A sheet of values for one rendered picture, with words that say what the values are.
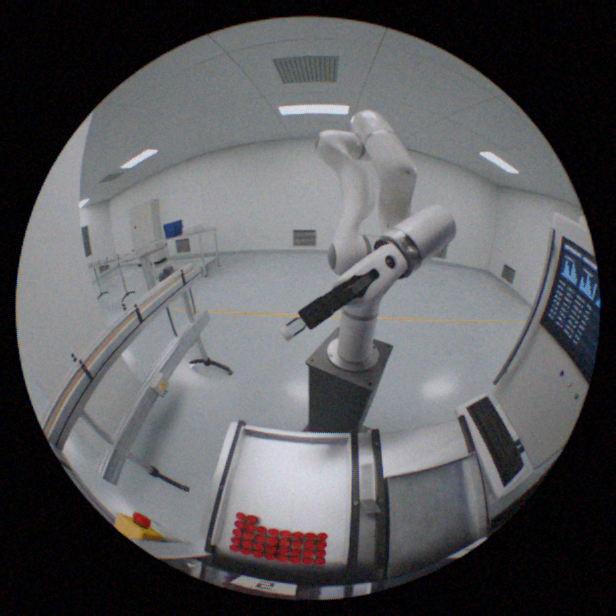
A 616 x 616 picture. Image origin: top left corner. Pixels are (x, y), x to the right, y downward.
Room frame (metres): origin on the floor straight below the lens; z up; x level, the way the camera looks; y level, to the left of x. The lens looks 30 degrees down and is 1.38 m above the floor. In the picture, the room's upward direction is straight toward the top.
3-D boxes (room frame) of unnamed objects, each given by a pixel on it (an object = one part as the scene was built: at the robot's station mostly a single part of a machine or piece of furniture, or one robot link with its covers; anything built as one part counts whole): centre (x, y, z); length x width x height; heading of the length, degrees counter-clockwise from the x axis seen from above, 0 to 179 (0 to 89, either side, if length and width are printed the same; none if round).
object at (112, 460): (0.62, 0.96, 0.49); 1.60 x 0.08 x 0.12; 176
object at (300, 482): (0.05, 0.04, 0.90); 0.34 x 0.26 x 0.04; 175
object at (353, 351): (0.56, -0.16, 0.95); 0.19 x 0.19 x 0.18
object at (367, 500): (0.07, -0.13, 0.91); 0.14 x 0.03 x 0.06; 175
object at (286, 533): (-0.04, 0.05, 0.90); 0.18 x 0.02 x 0.05; 85
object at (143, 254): (2.66, 2.73, 0.47); 0.94 x 0.94 x 0.93
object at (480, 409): (0.07, -0.66, 0.82); 0.40 x 0.14 x 0.02; 6
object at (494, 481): (0.08, -0.69, 0.79); 0.45 x 0.28 x 0.03; 6
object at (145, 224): (5.22, 5.09, 1.03); 1.20 x 0.43 x 2.05; 86
